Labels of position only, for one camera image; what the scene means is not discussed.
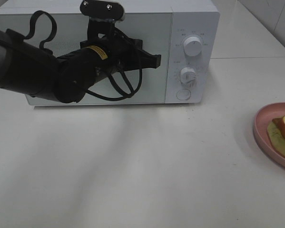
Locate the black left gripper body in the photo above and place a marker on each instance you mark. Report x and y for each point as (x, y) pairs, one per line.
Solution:
(117, 45)

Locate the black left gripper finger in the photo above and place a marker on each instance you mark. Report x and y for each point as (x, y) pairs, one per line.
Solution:
(148, 60)

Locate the white microwave door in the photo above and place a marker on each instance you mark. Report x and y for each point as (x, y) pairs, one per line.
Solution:
(153, 29)

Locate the white timer knob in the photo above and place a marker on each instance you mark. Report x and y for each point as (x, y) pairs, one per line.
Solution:
(187, 76)

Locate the round white door button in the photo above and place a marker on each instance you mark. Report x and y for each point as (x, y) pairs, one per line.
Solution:
(183, 94)

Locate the pink round plate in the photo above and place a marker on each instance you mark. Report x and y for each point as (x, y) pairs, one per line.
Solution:
(261, 120)

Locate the sandwich with lettuce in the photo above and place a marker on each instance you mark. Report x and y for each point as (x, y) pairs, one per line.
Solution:
(276, 134)

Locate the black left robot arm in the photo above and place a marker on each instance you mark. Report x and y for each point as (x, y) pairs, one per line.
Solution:
(36, 72)

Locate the white microwave oven body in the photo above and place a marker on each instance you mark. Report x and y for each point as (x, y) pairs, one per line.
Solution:
(189, 17)

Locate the white upper power knob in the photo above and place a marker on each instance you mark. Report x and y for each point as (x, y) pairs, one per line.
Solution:
(192, 45)

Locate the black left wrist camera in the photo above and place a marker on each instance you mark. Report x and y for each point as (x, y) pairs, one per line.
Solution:
(102, 10)

